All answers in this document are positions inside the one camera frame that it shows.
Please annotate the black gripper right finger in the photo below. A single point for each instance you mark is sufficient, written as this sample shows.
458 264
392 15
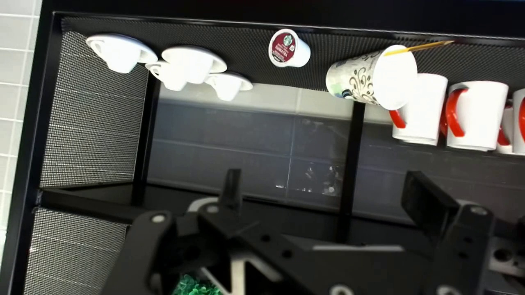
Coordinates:
464 239

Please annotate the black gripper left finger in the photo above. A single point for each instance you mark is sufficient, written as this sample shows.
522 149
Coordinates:
157 246

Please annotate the printed paper cup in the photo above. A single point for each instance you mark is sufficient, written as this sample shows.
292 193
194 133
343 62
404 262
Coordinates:
366 78

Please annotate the small white cup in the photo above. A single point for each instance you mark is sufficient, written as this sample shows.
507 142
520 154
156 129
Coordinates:
166 78
192 62
230 85
121 52

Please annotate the black mesh shelf rack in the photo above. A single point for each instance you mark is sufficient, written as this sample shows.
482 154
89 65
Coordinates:
92 136

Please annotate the wooden stir stick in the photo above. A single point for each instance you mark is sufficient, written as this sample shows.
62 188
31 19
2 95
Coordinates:
426 47

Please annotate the coffee pod with red label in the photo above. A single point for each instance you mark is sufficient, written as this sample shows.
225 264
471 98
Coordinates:
287 47

